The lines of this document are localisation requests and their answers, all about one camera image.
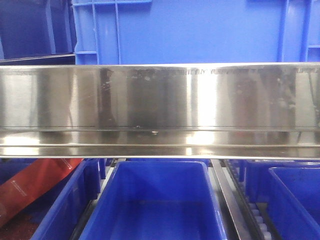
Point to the left blue bin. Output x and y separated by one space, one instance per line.
55 214

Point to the stainless steel shelf rail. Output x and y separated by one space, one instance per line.
211 110

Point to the centre blue bin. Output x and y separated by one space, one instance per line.
157 200

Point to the white roller track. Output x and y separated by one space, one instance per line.
253 218

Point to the blue bin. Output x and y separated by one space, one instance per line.
157 200
291 191
55 214

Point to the right blue bin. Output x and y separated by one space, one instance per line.
291 191

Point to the red foil bag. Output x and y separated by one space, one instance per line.
32 182

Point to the dark blue crate upper left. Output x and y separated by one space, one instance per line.
36 32

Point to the steel divider rail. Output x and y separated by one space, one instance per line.
238 221

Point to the large blue crate upper shelf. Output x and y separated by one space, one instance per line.
125 32

